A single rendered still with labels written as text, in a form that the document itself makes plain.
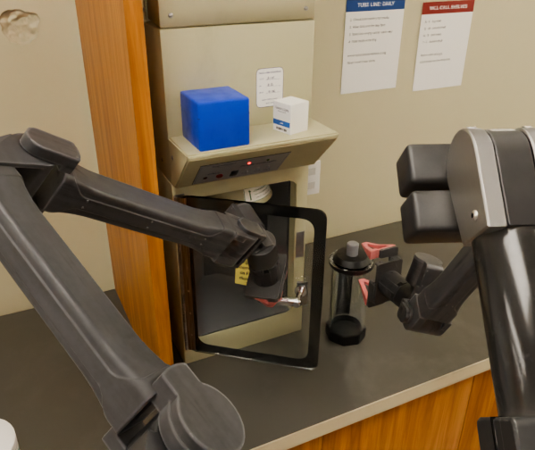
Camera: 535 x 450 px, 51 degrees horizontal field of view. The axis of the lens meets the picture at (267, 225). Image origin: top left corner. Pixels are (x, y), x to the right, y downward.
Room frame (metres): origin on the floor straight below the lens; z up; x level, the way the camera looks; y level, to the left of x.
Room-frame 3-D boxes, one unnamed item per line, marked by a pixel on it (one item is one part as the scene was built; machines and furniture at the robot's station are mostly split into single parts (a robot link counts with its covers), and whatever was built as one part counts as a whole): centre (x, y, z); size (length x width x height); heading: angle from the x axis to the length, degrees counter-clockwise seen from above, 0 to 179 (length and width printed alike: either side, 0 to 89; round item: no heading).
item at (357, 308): (1.18, -0.20, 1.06); 0.11 x 0.11 x 0.21
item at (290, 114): (1.11, -0.05, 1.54); 0.05 x 0.05 x 0.06; 43
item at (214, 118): (1.04, 0.10, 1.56); 0.10 x 0.10 x 0.09; 26
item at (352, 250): (1.18, -0.20, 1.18); 0.09 x 0.09 x 0.07
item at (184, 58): (1.24, 0.11, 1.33); 0.32 x 0.25 x 0.77; 116
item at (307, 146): (1.07, 0.03, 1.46); 0.32 x 0.11 x 0.10; 116
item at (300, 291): (0.97, -0.03, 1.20); 0.10 x 0.05 x 0.03; 77
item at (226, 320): (1.02, 0.03, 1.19); 0.30 x 0.01 x 0.40; 77
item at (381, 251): (1.09, -0.24, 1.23); 0.09 x 0.07 x 0.07; 26
